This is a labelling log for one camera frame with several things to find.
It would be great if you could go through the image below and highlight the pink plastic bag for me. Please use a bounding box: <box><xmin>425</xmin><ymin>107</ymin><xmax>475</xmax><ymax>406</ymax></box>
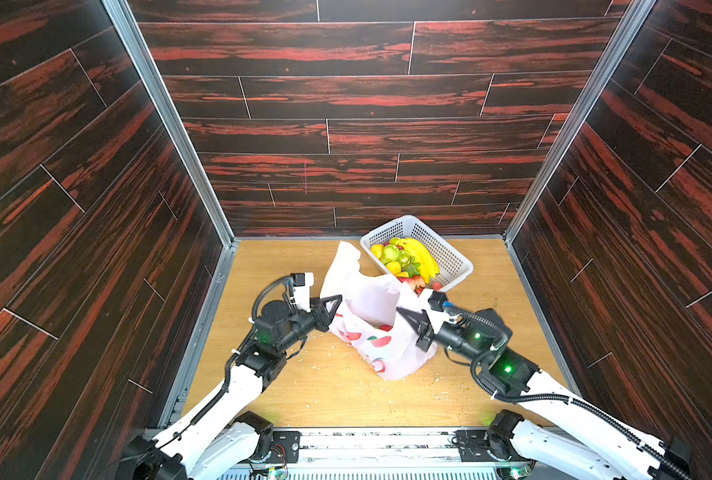
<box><xmin>320</xmin><ymin>242</ymin><xmax>438</xmax><ymax>381</ymax></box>

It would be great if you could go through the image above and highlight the small green fake fruit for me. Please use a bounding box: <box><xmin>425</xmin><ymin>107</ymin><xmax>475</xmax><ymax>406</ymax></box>
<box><xmin>398</xmin><ymin>250</ymin><xmax>413</xmax><ymax>268</ymax></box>

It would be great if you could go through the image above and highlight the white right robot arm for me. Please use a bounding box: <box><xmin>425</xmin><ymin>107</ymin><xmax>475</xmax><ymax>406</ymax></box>
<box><xmin>397</xmin><ymin>300</ymin><xmax>691</xmax><ymax>479</ymax></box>

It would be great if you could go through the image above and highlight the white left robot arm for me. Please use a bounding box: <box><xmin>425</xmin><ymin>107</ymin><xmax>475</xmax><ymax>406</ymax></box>
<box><xmin>115</xmin><ymin>295</ymin><xmax>343</xmax><ymax>479</ymax></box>

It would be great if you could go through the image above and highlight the red fake strawberry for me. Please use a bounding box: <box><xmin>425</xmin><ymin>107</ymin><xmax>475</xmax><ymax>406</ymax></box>
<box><xmin>408</xmin><ymin>276</ymin><xmax>427</xmax><ymax>294</ymax></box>

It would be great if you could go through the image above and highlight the yellow fake banana bunch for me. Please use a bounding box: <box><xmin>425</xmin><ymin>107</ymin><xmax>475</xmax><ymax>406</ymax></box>
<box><xmin>393</xmin><ymin>238</ymin><xmax>440</xmax><ymax>284</ymax></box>

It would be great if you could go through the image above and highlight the light green fake fruit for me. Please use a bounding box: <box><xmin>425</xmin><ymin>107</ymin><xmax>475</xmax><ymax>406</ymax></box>
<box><xmin>381</xmin><ymin>244</ymin><xmax>401</xmax><ymax>264</ymax></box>

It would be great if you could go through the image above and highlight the small yellow fake fruit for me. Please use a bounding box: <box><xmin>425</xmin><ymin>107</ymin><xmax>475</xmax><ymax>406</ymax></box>
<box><xmin>371</xmin><ymin>244</ymin><xmax>384</xmax><ymax>260</ymax></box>

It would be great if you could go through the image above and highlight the white perforated plastic basket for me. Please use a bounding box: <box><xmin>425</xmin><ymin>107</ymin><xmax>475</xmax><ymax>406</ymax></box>
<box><xmin>360</xmin><ymin>215</ymin><xmax>474</xmax><ymax>292</ymax></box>

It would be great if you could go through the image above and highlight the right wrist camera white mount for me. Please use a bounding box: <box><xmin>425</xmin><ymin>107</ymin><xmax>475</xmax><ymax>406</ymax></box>
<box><xmin>426</xmin><ymin>291</ymin><xmax>453</xmax><ymax>333</ymax></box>

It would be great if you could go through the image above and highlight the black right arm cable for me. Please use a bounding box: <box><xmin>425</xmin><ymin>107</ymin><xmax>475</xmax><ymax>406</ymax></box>
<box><xmin>445</xmin><ymin>302</ymin><xmax>693</xmax><ymax>480</ymax></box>

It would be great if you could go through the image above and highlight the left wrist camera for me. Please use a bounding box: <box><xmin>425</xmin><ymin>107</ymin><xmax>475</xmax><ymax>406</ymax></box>
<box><xmin>290</xmin><ymin>272</ymin><xmax>314</xmax><ymax>312</ymax></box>

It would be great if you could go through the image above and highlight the metal base rail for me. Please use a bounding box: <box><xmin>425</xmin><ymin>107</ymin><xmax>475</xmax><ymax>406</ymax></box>
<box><xmin>205</xmin><ymin>427</ymin><xmax>639</xmax><ymax>480</ymax></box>

